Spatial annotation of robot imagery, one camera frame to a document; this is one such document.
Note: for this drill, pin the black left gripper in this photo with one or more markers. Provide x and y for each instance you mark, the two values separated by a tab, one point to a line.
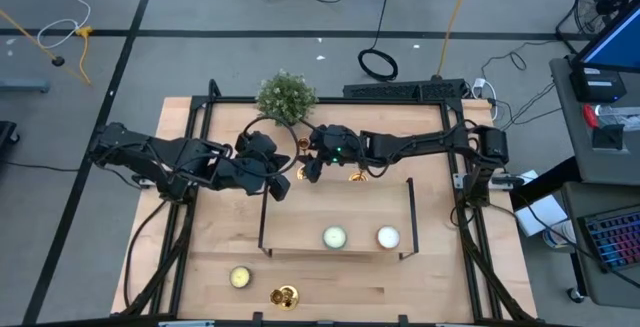
245	177

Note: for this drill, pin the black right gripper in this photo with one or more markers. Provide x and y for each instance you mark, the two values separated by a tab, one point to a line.
316	167

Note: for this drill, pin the black aluminium table frame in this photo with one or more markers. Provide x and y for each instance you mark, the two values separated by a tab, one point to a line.
325	100

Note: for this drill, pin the grey rolling cart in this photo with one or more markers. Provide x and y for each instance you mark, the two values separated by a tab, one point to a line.
615	289

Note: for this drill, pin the grey desk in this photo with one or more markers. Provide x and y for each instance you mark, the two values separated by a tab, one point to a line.
560	102

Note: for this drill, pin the tall gold candlestick holder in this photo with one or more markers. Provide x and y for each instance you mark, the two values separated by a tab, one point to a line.
303	143

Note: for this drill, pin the white power adapter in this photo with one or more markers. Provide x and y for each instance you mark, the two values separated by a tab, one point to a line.
479	84

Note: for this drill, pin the black desktop holder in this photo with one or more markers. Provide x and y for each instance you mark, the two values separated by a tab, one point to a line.
607	137

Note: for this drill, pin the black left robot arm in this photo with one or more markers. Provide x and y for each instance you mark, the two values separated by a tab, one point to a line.
150	152

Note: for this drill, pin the potted green plant black pot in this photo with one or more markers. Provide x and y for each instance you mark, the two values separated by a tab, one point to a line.
286	98

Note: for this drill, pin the small black floor puck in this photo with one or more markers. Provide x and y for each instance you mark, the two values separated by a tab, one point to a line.
58	61

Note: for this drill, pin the white candle patterned tin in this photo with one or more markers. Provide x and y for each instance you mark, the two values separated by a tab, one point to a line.
388	237

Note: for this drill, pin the wooden riser shelf black legs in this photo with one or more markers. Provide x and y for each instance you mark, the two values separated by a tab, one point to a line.
325	207

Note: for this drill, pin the yellow candle dark floral tin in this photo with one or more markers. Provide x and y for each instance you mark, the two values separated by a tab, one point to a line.
240	277

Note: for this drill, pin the black label printer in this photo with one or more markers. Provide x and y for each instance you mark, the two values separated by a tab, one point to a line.
595	89

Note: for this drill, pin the clear plastic bottle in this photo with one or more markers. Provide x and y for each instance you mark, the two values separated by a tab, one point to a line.
620	117

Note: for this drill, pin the grey metal cart base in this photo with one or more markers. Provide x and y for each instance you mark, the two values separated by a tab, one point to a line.
22	85

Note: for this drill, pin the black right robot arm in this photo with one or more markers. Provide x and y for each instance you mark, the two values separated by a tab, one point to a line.
425	142

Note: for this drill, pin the short gold candlestick holder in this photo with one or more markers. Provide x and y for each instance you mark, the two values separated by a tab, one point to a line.
289	297

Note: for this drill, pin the computer monitor blue screen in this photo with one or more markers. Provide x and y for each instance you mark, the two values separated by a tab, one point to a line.
620	42

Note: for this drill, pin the white cardboard box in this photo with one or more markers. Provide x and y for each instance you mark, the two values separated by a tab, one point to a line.
542	214

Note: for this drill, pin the pale green candle teal tin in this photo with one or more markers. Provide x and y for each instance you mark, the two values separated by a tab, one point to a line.
334	237

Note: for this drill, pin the black perforated power box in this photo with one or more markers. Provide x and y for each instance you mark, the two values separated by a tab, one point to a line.
400	89

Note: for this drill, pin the medium gold candlestick holder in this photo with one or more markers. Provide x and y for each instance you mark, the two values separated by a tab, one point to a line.
358	177

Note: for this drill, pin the black caster wheel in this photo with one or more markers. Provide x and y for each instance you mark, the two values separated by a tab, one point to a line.
575	295

